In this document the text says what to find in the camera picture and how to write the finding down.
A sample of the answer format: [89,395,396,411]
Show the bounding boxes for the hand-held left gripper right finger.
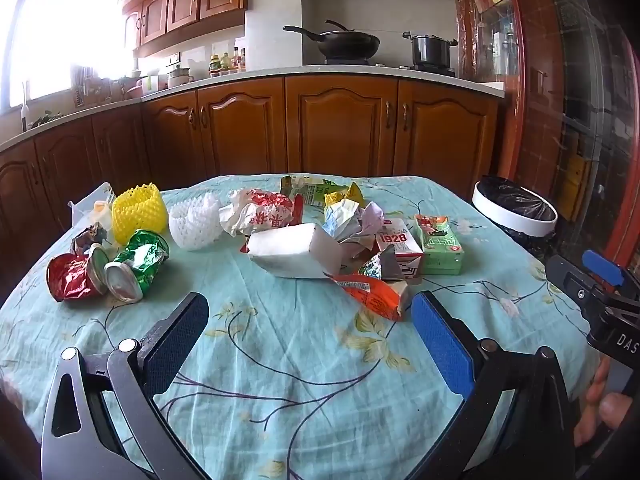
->
[410,290,578,480]

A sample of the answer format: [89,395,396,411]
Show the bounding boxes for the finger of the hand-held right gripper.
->
[545,255,610,318]
[582,249,640,302]

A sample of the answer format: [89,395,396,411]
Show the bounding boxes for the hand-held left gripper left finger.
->
[40,291,211,480]

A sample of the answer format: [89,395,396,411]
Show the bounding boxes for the white trash bin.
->
[471,176,558,261]

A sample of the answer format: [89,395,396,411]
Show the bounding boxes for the green milk carton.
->
[414,214,465,276]

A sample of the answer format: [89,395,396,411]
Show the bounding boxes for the white foam fruit net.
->
[168,192,223,251]

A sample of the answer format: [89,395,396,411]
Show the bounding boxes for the red and white food wrapper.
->
[218,187,304,238]

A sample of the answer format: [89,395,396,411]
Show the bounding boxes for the person's right hand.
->
[572,355,640,448]

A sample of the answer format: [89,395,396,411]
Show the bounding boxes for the orange snack packet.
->
[332,274,413,322]

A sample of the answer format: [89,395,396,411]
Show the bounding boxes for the black bin liner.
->
[475,176,557,261]

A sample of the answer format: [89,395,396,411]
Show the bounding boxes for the crushed green can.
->
[104,229,171,304]

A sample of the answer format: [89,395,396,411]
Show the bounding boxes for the torn foil wrapper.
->
[357,245,408,282]

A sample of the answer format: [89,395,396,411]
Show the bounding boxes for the red and white milk carton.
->
[375,217,425,281]

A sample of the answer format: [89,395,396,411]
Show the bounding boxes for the crushed red can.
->
[46,244,112,303]

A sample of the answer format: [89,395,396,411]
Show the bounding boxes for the floral light blue tablecloth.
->
[0,175,601,480]

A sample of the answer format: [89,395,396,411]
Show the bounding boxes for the yellow foam fruit net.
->
[111,183,169,246]

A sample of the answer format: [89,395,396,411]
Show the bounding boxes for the crumpled silver wrapper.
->
[71,223,110,257]

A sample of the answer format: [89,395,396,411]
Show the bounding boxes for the white paper package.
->
[246,222,346,279]

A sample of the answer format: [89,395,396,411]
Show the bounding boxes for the crumpled pale pink paper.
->
[350,203,386,252]

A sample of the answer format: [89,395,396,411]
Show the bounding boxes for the clear plastic bag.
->
[67,182,117,241]

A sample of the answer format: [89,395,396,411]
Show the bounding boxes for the crumpled printed paper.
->
[322,199,363,242]

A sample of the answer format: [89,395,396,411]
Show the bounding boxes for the yellow wrapper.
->
[325,182,368,208]

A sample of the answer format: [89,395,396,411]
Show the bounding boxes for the glass sliding door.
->
[500,0,640,281]

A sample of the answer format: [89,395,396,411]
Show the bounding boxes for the green snack bag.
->
[279,175,346,208]

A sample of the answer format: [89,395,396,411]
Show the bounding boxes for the wooden lower cabinets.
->
[0,76,501,281]

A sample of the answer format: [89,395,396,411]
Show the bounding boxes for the wooden cabinets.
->
[115,0,249,58]
[0,76,501,281]

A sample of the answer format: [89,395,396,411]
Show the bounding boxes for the small green plant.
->
[30,110,64,129]

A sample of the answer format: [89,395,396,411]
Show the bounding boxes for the grey cooking pot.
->
[402,31,458,68]

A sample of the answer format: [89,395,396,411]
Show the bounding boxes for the white ceramic pot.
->
[167,64,195,88]

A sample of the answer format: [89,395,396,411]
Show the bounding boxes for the utensil holder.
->
[72,67,112,107]

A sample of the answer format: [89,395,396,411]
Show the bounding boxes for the gas stove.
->
[324,57,457,77]

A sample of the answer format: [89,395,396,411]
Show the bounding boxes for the white kitchen countertop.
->
[0,62,506,153]

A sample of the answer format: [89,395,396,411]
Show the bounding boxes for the black wok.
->
[282,20,381,60]

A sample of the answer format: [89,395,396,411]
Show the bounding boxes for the kitchen window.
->
[5,0,136,111]

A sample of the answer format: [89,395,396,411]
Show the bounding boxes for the wooden upper cabinets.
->
[115,0,249,58]

